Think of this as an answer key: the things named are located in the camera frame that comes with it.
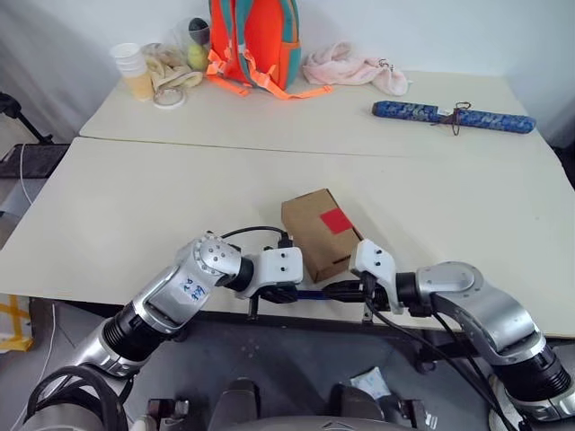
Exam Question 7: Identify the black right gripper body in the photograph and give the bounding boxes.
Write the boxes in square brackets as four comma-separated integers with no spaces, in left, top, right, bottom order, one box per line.
[358,272,400,322]

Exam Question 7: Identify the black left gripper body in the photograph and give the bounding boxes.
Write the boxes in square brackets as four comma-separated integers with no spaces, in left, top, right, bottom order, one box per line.
[246,282,302,321]

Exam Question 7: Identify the brown cardboard box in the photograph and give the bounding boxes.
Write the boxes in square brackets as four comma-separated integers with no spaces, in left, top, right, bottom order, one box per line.
[280,188,366,285]

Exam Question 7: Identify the red tape patch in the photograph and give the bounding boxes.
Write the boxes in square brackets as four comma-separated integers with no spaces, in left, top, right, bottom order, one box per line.
[319,207,354,236]

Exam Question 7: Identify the white tape roll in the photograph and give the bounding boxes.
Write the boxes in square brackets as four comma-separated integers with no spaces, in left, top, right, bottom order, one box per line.
[152,86,187,110]

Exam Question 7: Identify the yellow taped box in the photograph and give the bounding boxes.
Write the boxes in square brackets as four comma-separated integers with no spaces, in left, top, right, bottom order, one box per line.
[0,293,36,355]

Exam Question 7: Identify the white packet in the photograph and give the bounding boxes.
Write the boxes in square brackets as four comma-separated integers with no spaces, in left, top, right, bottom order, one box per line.
[349,365,393,400]

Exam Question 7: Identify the dark rounded shape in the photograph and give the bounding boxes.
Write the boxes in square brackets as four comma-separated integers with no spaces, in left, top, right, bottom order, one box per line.
[209,378,262,431]
[329,382,388,431]

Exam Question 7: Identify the white shoe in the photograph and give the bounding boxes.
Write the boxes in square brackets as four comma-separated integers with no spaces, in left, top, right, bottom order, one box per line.
[486,372,514,431]

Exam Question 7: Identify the blue patterned folded umbrella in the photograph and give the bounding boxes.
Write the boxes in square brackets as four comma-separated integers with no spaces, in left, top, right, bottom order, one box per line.
[372,100,538,136]

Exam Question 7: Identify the pink towel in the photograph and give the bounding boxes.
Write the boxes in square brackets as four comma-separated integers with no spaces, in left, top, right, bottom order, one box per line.
[302,41,409,97]

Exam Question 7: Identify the beige cloth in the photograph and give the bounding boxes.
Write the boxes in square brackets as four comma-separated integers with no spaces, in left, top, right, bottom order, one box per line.
[142,42,206,93]

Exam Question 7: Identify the orange teal backpack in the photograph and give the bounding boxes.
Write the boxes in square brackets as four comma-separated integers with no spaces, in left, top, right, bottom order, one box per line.
[205,0,336,102]

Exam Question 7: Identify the stack of paper cups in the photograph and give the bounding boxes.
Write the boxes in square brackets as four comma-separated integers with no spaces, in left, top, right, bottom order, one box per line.
[110,42,155,102]

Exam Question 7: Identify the black floor mat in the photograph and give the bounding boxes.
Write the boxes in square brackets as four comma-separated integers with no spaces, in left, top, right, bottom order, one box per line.
[0,143,72,180]

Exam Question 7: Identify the dark ball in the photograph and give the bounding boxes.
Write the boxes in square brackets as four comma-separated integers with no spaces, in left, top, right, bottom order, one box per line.
[188,17,211,44]

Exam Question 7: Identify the black tripod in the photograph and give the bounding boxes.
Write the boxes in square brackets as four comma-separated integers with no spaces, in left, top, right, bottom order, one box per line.
[0,91,56,145]

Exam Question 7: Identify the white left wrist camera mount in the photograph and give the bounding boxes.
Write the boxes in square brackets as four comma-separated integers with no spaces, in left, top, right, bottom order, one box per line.
[234,246,305,300]

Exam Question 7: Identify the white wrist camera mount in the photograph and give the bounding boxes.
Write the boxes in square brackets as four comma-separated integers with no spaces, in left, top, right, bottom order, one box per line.
[234,246,305,300]
[349,239,405,314]

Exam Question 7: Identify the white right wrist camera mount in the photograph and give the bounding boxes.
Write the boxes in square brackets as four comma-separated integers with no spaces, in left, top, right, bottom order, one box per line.
[349,239,405,314]

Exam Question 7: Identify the black table frame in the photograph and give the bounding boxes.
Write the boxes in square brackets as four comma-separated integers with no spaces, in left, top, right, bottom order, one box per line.
[26,294,575,374]

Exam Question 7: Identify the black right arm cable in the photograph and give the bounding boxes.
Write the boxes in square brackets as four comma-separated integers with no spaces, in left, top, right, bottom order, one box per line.
[367,303,543,431]

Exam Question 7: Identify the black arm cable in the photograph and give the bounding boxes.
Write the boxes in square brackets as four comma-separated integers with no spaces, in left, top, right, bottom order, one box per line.
[367,303,543,431]
[26,226,294,431]

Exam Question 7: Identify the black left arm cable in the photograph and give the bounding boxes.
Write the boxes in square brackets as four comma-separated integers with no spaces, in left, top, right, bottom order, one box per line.
[26,226,294,431]

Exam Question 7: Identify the white floor cable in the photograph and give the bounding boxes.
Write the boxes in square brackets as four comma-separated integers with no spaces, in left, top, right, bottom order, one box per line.
[16,143,33,204]

